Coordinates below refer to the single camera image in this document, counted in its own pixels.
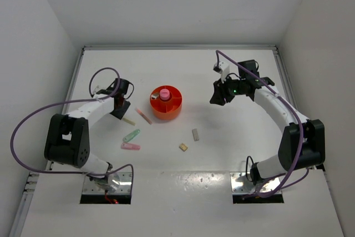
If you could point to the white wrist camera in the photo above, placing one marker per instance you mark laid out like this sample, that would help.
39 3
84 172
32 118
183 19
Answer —
97 89
222 68

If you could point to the orange round organizer container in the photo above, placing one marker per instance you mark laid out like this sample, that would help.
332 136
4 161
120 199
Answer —
167 110

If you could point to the white black stapler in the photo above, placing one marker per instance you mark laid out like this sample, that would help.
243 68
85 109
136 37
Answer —
155 95

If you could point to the metal base plate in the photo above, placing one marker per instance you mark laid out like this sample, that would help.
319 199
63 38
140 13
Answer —
115 184
241 186

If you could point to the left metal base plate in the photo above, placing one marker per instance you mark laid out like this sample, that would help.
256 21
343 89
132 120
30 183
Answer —
115 184

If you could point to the yellow beige stick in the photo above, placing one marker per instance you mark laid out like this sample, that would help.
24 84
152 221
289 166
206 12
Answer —
129 121

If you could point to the pink glue bottle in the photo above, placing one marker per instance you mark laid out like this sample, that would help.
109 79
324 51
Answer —
164 94

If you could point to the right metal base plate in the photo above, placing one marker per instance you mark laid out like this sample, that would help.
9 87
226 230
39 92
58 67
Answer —
241 186

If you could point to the pink thin pencil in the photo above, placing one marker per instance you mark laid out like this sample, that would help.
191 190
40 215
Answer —
143 116

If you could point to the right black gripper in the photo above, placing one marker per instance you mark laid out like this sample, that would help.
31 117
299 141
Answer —
220 94

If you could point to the small tan sharpener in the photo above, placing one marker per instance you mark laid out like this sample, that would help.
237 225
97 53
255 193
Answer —
183 147

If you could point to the green highlighter pen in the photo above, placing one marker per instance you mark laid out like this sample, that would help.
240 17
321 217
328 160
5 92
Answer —
131 136

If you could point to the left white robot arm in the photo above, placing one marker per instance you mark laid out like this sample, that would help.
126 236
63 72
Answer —
68 140

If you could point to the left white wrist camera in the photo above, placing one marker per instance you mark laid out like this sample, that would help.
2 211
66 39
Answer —
97 89

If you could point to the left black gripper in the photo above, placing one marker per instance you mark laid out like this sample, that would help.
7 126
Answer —
119 114

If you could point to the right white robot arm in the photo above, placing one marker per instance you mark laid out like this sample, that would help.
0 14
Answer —
303 140

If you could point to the grey eraser block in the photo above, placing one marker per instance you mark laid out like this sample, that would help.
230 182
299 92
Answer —
195 134

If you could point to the pink highlighter pen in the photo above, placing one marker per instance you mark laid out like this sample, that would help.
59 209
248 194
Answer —
130 146

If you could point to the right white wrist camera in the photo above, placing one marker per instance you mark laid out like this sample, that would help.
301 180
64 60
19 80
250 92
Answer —
222 68

